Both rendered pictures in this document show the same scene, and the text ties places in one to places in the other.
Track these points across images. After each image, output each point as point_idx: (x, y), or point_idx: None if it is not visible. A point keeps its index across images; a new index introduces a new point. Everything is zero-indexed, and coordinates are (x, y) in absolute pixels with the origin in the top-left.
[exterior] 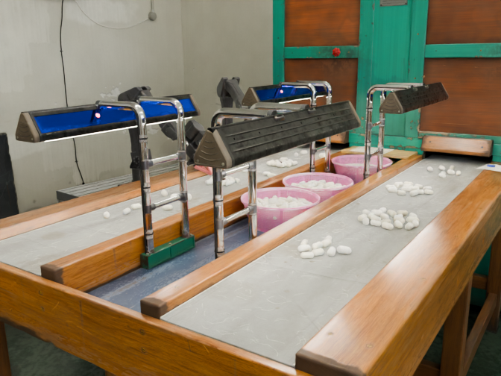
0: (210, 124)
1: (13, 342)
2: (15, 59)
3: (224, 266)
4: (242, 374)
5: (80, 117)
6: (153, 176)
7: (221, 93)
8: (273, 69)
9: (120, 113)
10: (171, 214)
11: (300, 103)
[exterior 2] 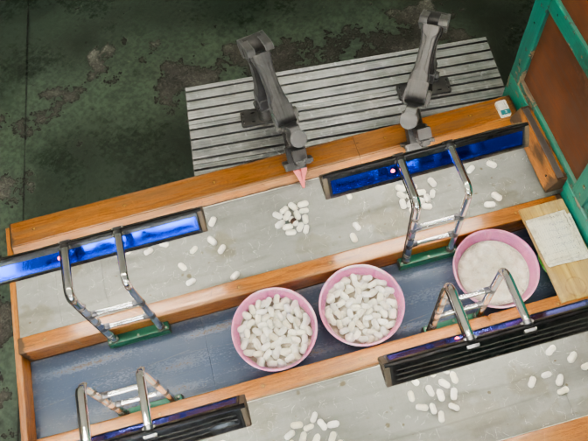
0: None
1: (164, 164)
2: None
3: None
4: None
5: (39, 262)
6: (299, 96)
7: (419, 28)
8: (533, 7)
9: (88, 250)
10: (177, 281)
11: (544, 83)
